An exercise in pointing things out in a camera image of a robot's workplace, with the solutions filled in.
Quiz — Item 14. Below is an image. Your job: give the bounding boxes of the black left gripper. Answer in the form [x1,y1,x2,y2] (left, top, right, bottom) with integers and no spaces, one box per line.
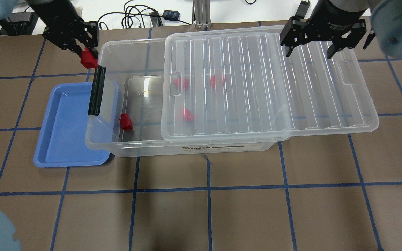
[27,0,99,59]

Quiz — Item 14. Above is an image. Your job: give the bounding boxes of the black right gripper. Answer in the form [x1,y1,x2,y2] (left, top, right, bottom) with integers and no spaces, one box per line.
[280,0,367,59]

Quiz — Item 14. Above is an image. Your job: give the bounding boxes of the red block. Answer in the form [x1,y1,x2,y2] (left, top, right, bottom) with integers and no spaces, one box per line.
[119,113,133,131]
[80,47,98,69]

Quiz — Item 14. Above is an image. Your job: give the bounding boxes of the clear plastic box lid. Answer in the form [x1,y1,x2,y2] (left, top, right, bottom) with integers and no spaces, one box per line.
[161,25,379,143]

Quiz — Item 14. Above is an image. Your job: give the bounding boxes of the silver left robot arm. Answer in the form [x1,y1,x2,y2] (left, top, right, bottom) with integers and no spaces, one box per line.
[0,0,99,59]

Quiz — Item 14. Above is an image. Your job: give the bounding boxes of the clear plastic storage box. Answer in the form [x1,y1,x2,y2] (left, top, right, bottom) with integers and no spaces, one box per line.
[85,38,287,157]

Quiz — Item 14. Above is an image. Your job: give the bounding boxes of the red block box centre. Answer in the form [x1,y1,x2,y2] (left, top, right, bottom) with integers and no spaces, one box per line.
[183,108,195,122]

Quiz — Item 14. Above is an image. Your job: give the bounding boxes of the black power adapter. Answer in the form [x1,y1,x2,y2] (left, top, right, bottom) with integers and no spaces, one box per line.
[295,0,311,19]

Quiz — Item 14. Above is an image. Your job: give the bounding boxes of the blue plastic tray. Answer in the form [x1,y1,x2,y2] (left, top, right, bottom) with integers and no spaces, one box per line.
[33,82,110,168]

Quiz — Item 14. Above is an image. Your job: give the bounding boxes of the black box handle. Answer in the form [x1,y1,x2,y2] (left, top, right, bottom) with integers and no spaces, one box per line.
[88,65,106,116]

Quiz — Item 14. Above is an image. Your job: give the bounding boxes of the aluminium frame post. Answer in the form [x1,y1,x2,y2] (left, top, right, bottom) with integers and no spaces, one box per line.
[192,0,212,29]

